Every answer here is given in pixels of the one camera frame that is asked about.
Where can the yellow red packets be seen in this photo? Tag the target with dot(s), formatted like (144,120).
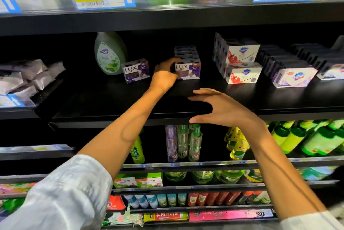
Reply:
(165,216)

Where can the green white box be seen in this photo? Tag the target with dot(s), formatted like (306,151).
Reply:
(149,180)
(124,182)

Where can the strip of shelf price tags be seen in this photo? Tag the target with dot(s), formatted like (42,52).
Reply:
(9,101)

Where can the long pink packet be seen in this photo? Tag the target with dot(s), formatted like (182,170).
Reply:
(231,215)

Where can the person's left hand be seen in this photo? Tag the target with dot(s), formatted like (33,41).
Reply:
(163,79)

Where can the row of white pink soap boxes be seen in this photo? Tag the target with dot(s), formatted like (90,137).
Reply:
(298,71)

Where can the person's right hand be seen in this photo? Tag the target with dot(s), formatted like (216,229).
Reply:
(228,110)

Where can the row of white red soap boxes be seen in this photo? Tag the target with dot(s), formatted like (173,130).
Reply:
(239,60)

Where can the red snack packet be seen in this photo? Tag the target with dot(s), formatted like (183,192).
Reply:
(115,203)

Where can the person's right forearm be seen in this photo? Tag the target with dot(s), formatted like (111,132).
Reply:
(293,176)

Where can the purple white soap box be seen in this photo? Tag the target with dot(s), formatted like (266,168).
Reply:
(189,69)
(136,70)

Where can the person's left forearm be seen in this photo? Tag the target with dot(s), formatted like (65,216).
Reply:
(121,133)

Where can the pale green pump soap bottle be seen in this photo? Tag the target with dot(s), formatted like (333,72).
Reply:
(110,52)

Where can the black store shelf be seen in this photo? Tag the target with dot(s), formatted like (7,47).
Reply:
(21,114)
(301,101)

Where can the pile of white wipe packets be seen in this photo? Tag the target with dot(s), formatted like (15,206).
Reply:
(27,76)

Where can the green lidded wipe tub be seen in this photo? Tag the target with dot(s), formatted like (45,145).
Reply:
(176,176)
(203,176)
(230,176)

